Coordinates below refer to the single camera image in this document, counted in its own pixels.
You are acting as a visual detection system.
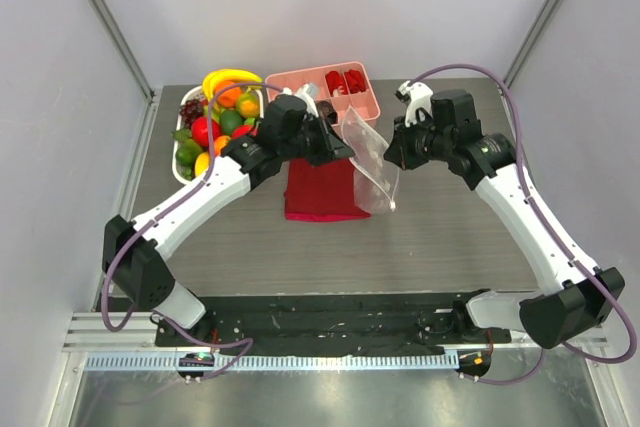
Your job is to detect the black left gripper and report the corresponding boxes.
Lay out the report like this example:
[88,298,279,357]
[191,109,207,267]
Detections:
[279,109,354,167]

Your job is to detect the clear polka dot zip bag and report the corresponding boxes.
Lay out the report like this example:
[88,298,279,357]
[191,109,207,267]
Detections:
[340,106,400,215]

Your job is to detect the yellow green mango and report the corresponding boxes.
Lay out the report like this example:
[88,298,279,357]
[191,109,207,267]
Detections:
[236,91,261,119]

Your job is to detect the orange fruit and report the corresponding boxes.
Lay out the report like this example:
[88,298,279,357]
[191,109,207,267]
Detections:
[214,80,243,109]

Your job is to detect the orange persimmon tomato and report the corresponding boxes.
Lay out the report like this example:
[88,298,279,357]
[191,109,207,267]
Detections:
[213,135,231,156]

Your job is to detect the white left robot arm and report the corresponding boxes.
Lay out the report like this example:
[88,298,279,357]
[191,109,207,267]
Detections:
[103,94,354,346]

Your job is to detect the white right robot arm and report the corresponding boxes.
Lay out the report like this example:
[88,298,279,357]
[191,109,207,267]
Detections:
[384,82,625,349]

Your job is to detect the pink divided organizer tray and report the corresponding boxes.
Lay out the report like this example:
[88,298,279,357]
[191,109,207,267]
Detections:
[266,61,380,126]

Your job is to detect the red rolled socks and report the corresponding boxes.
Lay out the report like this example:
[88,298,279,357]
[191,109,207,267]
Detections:
[325,69,368,97]

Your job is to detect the red folded cloth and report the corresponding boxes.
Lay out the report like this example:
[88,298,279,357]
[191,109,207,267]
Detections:
[284,159,370,222]

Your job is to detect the yellow banana bunch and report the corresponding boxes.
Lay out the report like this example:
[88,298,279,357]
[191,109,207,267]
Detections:
[201,69,262,100]

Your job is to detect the small yellow banana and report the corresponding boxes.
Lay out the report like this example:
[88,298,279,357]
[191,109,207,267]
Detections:
[193,152,210,177]

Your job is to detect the dark red grape bunch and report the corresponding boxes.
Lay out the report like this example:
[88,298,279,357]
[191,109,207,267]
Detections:
[179,98,208,128]

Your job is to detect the white perforated fruit basket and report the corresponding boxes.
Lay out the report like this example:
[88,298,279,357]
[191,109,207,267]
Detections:
[171,86,208,185]

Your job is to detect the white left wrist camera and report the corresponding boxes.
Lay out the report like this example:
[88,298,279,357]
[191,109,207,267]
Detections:
[282,83,319,117]

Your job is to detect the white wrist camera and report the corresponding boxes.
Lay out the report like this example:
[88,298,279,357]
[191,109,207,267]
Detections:
[396,81,434,127]
[282,83,319,117]

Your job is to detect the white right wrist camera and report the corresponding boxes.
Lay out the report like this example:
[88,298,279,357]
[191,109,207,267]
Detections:
[396,81,434,127]

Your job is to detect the white slotted cable duct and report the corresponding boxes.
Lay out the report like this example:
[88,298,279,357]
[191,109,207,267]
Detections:
[84,351,459,372]

